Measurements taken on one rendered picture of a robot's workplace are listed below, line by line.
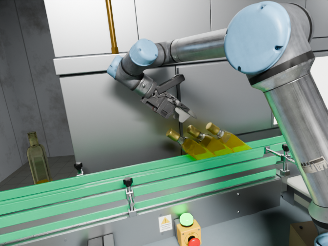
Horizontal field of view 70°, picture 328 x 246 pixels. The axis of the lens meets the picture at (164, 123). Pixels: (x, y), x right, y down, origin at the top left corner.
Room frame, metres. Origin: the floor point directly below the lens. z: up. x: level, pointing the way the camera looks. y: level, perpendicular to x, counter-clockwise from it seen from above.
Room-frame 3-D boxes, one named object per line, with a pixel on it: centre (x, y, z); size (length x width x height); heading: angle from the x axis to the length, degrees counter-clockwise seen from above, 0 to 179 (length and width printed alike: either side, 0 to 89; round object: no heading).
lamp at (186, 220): (0.67, -0.05, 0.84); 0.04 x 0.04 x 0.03
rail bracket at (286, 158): (0.84, -0.44, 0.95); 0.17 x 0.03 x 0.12; 15
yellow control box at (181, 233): (0.67, -0.05, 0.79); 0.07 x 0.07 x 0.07; 15
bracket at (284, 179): (0.86, -0.44, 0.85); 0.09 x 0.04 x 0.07; 15
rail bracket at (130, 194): (0.64, 0.12, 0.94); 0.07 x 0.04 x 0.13; 15
